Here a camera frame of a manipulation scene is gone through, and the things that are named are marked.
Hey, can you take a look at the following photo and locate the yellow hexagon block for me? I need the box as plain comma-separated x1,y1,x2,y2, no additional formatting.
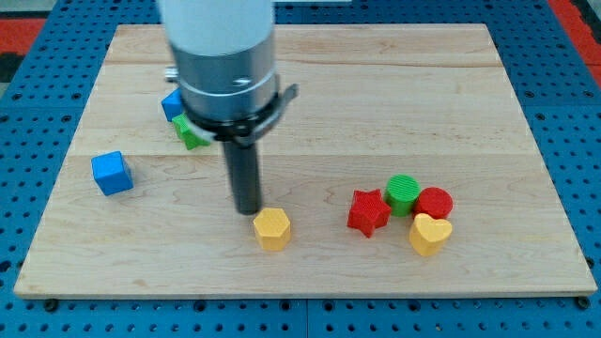
253,207,291,252

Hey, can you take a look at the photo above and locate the blue block behind arm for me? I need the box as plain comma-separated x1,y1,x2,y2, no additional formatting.
161,88,184,122

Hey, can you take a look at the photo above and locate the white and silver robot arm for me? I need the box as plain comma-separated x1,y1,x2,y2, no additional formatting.
157,0,299,147

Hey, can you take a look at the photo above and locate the yellow heart block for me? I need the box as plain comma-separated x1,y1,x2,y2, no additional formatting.
408,213,454,256

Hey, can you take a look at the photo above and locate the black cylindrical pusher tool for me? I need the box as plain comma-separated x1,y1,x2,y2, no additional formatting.
223,142,262,215

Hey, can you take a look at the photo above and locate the red star block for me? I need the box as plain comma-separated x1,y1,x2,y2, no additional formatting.
347,189,392,238

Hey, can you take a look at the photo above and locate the green cylinder block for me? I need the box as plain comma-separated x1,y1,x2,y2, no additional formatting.
384,175,421,217

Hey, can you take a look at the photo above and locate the wooden board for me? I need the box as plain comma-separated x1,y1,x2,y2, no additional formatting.
14,24,597,300

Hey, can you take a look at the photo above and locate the green star block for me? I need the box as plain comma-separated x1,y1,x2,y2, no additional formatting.
172,114,210,150

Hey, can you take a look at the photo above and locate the red cylinder block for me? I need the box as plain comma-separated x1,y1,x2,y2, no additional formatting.
412,187,455,219

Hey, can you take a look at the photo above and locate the blue cube block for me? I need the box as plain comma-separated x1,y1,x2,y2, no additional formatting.
91,151,133,196

